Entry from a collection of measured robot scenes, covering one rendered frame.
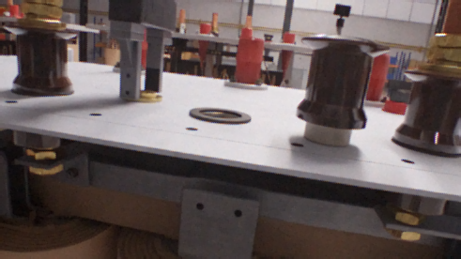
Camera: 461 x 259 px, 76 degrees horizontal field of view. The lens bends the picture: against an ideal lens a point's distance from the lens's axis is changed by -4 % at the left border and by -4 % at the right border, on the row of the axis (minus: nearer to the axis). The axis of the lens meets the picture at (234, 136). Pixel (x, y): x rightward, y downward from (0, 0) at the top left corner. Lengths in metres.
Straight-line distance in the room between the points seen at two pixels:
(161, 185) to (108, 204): 0.16
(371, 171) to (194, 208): 0.28
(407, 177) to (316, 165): 0.08
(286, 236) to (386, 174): 0.34
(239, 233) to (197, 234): 0.07
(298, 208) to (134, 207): 0.32
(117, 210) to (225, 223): 0.26
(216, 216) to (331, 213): 0.19
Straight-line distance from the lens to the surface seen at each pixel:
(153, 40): 0.53
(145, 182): 0.56
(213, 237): 0.51
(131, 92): 0.45
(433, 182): 0.32
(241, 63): 0.83
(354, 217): 0.55
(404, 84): 0.79
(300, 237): 0.61
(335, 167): 0.29
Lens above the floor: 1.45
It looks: 15 degrees down
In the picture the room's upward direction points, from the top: 7 degrees clockwise
